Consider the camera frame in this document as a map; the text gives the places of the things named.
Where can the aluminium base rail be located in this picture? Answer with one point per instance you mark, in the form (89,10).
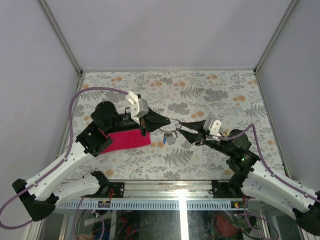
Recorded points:
(172,189)

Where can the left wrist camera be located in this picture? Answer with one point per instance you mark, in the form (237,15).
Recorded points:
(138,106)

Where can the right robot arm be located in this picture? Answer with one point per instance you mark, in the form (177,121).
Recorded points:
(253,177)

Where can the right aluminium frame post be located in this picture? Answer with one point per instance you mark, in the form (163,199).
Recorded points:
(282,23)

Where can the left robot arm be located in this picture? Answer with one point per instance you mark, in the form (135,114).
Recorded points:
(108,131)

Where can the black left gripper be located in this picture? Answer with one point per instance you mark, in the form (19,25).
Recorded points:
(154,120)

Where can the white perforated cable duct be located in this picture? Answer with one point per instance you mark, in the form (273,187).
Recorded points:
(120,204)

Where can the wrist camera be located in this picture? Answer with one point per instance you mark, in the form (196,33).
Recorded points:
(138,106)
(212,128)

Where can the left aluminium frame post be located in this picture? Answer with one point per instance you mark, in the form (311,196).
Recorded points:
(60,36)

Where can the floral patterned table mat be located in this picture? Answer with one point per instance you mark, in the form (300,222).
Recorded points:
(233,97)

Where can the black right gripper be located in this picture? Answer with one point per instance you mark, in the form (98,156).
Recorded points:
(193,137)

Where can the aluminium frame post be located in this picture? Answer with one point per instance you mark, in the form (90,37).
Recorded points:
(60,36)
(282,23)

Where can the pink folded cloth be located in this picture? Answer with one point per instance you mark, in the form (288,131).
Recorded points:
(128,140)

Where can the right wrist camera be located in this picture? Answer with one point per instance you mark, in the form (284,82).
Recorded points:
(212,128)

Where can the yellow key tag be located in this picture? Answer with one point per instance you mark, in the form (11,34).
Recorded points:
(227,133)

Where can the silver metal keyring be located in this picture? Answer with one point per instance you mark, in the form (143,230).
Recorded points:
(173,127)

